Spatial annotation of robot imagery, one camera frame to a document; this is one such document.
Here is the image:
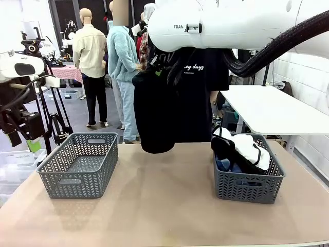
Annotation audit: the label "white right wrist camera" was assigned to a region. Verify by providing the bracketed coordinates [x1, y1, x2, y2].
[130, 20, 149, 37]

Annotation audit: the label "dark storage bin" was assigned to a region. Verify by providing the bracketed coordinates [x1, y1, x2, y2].
[213, 102, 244, 132]

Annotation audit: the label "mannequin in plaid hoodie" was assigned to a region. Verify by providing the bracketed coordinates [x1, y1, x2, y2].
[138, 3, 156, 70]

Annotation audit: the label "mannequin in cream shirt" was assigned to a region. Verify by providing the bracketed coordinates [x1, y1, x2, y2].
[71, 8, 108, 129]

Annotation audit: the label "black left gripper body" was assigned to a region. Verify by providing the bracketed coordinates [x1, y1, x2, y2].
[0, 83, 35, 128]

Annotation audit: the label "blue denim shorts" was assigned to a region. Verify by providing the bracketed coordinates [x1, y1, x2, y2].
[214, 156, 263, 187]

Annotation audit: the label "table with pink checkered cloth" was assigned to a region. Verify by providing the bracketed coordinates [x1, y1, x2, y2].
[46, 64, 83, 83]

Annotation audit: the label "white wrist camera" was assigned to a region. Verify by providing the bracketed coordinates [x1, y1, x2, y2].
[29, 76, 61, 89]
[130, 20, 149, 37]

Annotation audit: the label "black camera tripod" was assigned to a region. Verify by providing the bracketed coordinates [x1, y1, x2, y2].
[20, 27, 75, 155]

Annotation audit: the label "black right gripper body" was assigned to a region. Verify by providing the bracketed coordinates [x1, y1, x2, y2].
[153, 48, 178, 69]

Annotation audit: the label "grey plastic lattice basket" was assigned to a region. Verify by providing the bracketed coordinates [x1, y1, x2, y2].
[212, 133, 286, 205]
[35, 132, 119, 200]

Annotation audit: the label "person in black t-shirt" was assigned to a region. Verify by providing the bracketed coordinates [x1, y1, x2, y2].
[143, 47, 230, 143]

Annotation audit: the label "white table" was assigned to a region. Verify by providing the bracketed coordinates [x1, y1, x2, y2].
[220, 84, 329, 136]

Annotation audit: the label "black printed dress form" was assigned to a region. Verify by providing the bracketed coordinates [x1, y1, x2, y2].
[64, 19, 77, 44]

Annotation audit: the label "mannequin in light blue fleece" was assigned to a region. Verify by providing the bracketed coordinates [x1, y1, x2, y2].
[106, 0, 143, 145]

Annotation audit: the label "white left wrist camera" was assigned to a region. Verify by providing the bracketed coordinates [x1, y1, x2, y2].
[29, 76, 61, 89]

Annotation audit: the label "dark brown bag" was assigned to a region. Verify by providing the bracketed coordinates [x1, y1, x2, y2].
[279, 80, 294, 98]

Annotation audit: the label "clear plastic storage box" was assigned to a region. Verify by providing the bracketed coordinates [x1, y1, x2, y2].
[0, 148, 47, 206]

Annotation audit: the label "white garment with black trim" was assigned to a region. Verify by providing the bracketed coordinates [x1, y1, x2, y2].
[212, 126, 271, 171]

